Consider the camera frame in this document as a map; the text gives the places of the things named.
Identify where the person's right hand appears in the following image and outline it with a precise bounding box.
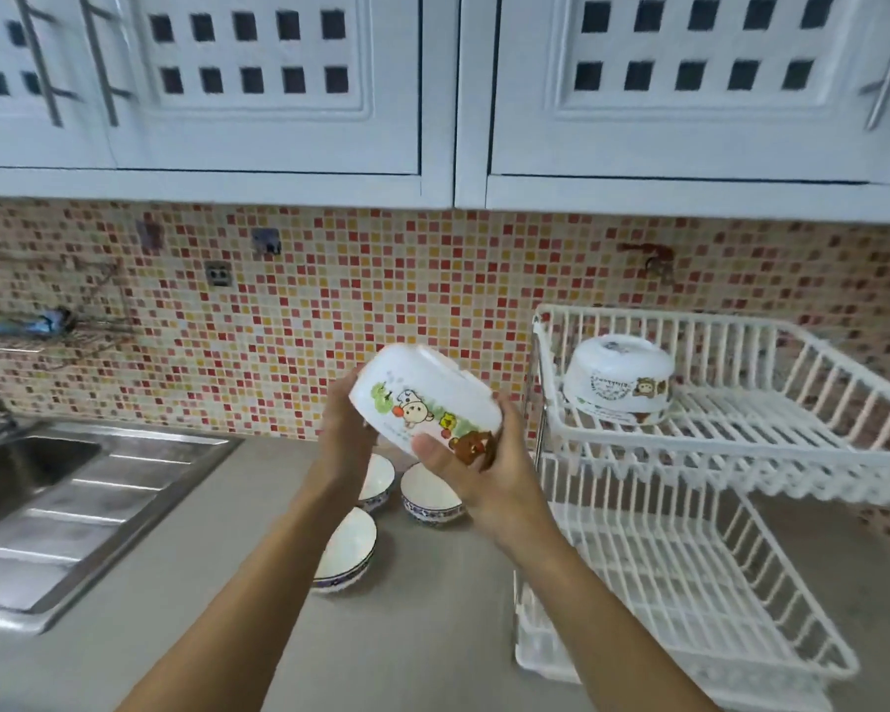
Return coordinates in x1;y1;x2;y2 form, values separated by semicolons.
411;393;559;557

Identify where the person's left hand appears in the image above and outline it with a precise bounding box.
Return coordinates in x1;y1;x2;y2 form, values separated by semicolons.
313;366;380;499

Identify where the white cartoon bear bowl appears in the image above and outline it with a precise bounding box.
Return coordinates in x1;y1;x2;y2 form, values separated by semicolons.
561;334;674;426
349;343;504;468

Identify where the person's left forearm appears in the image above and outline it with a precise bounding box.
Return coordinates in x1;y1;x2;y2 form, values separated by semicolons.
119;478;364;712

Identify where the person's right forearm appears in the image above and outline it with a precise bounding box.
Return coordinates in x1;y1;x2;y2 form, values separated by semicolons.
508;537;720;712

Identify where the blue-rimmed white ceramic bowl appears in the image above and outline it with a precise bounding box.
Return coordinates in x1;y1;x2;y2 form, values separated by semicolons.
312;507;378;595
400;462;466;529
356;453;397;514

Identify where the white two-tier dish rack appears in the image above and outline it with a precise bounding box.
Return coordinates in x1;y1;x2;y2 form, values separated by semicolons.
514;304;890;712

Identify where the stainless steel sink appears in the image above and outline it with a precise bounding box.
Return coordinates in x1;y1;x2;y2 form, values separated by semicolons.
0;416;244;635

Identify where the white lattice cabinet door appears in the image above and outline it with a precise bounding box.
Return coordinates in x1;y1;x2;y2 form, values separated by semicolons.
487;0;890;186
82;0;424;176
0;0;116;170

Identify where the blue and yellow utensil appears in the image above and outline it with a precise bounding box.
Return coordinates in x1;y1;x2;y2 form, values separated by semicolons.
0;307;75;340

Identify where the red wall hook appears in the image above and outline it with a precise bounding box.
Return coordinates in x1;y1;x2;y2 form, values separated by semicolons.
617;241;677;285

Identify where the metal wire wall rack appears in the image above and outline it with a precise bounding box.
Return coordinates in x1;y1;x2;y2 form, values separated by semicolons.
0;253;143;367

